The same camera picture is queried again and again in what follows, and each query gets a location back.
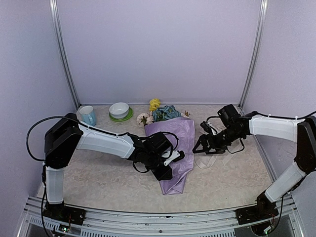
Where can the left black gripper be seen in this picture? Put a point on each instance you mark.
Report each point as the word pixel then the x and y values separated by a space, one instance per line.
pixel 161 176

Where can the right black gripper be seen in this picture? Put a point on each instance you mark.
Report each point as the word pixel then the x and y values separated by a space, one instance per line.
pixel 204 138

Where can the cream printed ribbon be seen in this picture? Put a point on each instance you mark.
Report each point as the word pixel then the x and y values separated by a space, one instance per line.
pixel 204 161

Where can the purple wrapping paper sheet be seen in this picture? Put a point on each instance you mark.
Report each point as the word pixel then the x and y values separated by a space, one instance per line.
pixel 184 129

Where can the pink fake rose stems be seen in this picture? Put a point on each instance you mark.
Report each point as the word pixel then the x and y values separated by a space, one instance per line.
pixel 147 118

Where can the blue fake flower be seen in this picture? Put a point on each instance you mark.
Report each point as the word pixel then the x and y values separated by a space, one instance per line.
pixel 166 112

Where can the green plate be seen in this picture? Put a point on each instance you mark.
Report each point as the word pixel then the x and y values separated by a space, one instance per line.
pixel 127 117

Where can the yellow fake flower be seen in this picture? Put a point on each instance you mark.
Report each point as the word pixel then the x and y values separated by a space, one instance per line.
pixel 154 104

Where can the white ceramic bowl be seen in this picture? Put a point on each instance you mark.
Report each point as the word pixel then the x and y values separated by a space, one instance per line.
pixel 119 110

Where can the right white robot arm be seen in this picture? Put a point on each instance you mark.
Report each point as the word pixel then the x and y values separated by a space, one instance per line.
pixel 295 148

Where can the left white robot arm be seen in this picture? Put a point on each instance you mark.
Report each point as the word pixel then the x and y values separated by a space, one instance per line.
pixel 61 141

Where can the light blue mug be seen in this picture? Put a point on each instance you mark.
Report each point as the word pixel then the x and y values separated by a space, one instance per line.
pixel 88 115

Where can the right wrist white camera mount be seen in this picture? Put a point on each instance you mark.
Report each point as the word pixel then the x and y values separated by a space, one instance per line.
pixel 207 127

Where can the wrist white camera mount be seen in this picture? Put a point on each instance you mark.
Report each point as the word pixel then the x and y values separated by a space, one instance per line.
pixel 207 127
pixel 172 156

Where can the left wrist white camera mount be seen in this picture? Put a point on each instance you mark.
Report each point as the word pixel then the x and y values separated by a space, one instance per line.
pixel 172 156

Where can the aluminium front rail frame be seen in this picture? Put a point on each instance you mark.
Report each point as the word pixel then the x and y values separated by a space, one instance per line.
pixel 216 223

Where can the right aluminium corner post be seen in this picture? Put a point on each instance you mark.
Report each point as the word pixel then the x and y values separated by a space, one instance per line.
pixel 255 52

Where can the aluminium corner post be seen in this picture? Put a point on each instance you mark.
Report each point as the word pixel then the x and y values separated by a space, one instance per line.
pixel 255 52
pixel 62 51

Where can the left aluminium corner post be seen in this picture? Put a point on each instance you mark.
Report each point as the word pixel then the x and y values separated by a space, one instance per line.
pixel 62 51

